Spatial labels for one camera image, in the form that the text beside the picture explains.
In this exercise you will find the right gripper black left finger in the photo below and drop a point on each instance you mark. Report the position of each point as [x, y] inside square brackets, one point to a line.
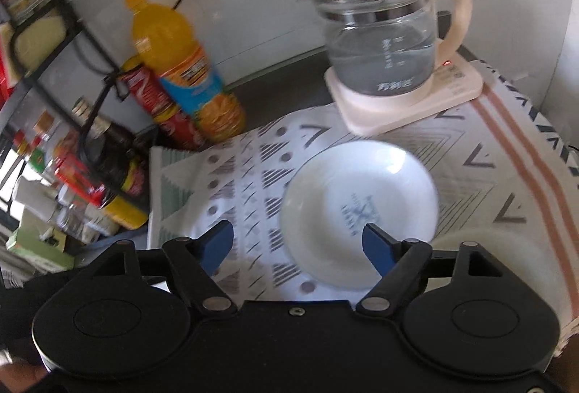
[193, 262]

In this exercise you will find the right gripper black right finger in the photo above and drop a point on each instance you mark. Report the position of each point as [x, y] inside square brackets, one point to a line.
[400, 265]

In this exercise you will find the white bakery print plate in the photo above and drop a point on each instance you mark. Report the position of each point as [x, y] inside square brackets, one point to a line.
[335, 194]

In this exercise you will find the person's hand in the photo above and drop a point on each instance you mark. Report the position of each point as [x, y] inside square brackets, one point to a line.
[20, 376]

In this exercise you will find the dark soy sauce bottle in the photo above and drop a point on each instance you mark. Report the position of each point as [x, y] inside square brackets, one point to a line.
[111, 150]

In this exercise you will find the red cola bottle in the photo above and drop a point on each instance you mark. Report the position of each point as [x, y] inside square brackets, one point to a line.
[145, 87]

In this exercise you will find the patterned table cloth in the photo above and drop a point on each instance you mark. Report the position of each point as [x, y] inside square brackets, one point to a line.
[503, 175]

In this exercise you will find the orange juice bottle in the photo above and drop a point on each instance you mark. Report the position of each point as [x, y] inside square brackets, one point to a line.
[166, 43]

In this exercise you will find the glass electric kettle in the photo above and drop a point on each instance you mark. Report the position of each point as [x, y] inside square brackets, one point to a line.
[385, 48]

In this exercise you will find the black wire rack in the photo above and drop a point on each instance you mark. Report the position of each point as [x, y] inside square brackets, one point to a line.
[79, 80]

